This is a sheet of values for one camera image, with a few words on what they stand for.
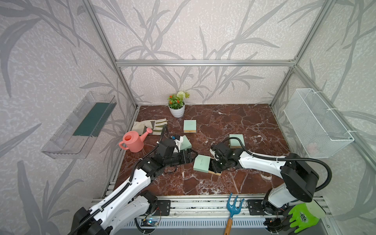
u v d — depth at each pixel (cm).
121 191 45
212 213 73
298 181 43
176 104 102
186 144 94
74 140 62
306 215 71
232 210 74
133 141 87
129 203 57
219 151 69
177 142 71
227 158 66
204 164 86
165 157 58
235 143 127
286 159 48
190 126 105
